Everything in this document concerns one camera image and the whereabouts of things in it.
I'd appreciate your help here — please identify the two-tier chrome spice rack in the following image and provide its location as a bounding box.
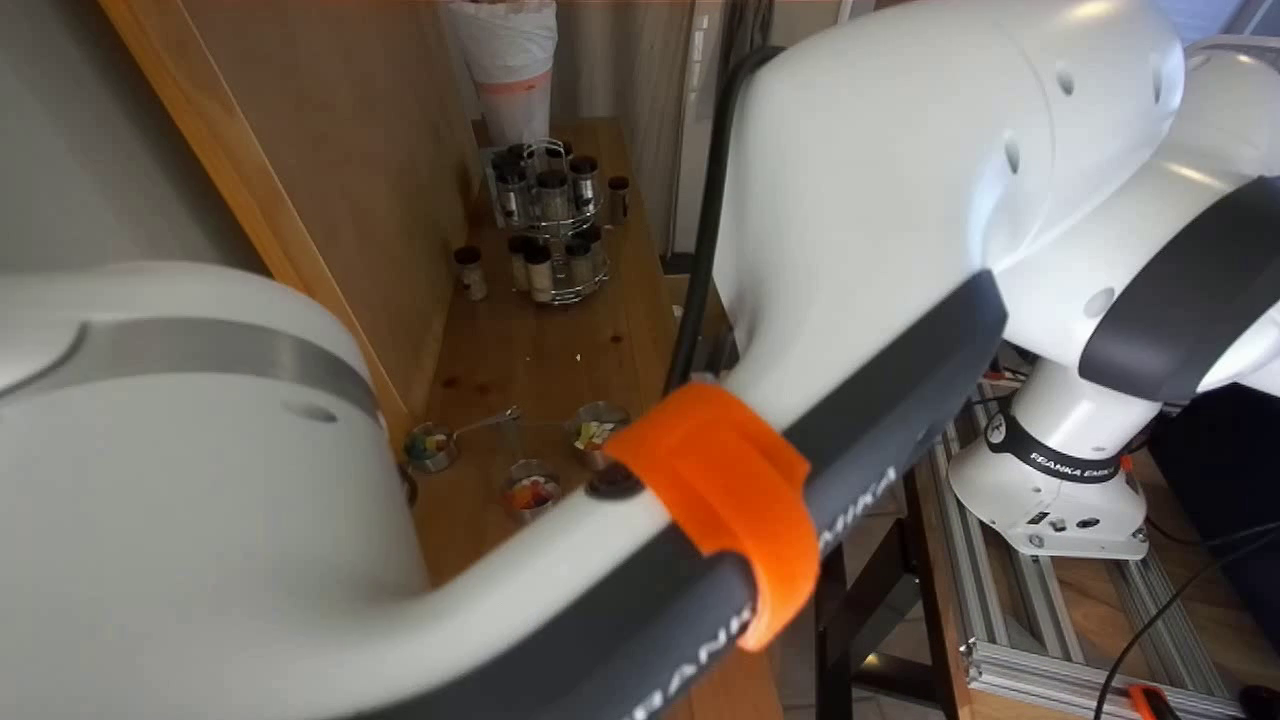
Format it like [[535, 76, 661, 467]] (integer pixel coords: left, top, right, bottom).
[[480, 136, 616, 313]]

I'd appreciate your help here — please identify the medium steel measuring cup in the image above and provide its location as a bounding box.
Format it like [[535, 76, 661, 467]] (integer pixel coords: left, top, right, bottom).
[[501, 457, 568, 522]]

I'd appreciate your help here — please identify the dark box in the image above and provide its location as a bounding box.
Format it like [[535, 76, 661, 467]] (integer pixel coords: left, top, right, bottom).
[[1153, 383, 1280, 649]]

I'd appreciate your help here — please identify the orange cable clamp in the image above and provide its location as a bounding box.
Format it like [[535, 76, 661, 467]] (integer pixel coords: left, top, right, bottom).
[[600, 378, 824, 656]]

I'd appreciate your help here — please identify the grey beige curtain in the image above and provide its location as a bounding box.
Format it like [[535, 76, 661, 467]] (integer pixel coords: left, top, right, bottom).
[[553, 0, 752, 254]]

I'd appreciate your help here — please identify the black metal stand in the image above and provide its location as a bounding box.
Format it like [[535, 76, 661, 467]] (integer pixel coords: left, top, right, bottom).
[[813, 463, 967, 720]]

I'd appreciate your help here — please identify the aluminium profile frame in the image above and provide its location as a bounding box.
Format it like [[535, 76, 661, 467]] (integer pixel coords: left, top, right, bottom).
[[927, 395, 1255, 720]]

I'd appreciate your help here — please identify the framed plywood board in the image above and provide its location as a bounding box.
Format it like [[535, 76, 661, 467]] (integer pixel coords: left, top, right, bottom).
[[95, 0, 489, 439]]

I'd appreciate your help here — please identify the white bagged trash bin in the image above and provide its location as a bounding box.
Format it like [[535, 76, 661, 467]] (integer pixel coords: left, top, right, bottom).
[[442, 0, 563, 150]]

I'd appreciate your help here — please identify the thick black cable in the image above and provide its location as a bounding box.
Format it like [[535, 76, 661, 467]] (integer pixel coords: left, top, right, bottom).
[[661, 37, 793, 395]]

